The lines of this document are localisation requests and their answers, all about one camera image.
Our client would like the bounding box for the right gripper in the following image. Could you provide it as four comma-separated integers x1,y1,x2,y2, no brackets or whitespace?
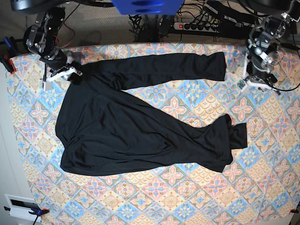
39,50,83,91

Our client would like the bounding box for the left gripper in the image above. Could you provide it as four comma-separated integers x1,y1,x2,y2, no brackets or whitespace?
237,52,280,94

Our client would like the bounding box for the black t-shirt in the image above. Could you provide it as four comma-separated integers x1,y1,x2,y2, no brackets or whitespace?
55,52,248,176

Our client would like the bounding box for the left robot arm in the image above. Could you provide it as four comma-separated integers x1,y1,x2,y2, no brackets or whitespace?
237,0,300,95

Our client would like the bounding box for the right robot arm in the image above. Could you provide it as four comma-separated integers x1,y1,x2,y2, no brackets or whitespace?
10,0,83,91

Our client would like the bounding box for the white power strip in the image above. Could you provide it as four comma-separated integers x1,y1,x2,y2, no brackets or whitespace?
173,22,217,32

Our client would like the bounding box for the blue clamp top left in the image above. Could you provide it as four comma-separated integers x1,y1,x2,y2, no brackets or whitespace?
0,37,23,51

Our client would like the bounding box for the blue clamp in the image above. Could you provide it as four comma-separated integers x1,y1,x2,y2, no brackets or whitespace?
4,206,50,225
0,37,23,51

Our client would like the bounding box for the patterned tablecloth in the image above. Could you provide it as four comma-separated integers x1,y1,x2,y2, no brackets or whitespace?
6,43,300,225

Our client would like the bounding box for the blue clamp bottom left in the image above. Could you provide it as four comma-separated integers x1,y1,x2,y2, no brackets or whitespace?
4,206,50,225

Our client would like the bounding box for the white floor outlet box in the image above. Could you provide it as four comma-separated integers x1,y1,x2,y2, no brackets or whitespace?
4,194,39,225

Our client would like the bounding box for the orange clamp bottom right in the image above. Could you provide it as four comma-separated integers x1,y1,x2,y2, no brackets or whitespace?
290,209,300,214

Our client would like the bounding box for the aluminium frame post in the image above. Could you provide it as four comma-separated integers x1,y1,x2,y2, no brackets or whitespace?
265,13,300,51

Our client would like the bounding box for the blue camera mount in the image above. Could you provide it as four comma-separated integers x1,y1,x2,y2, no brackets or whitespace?
111,0,184,15

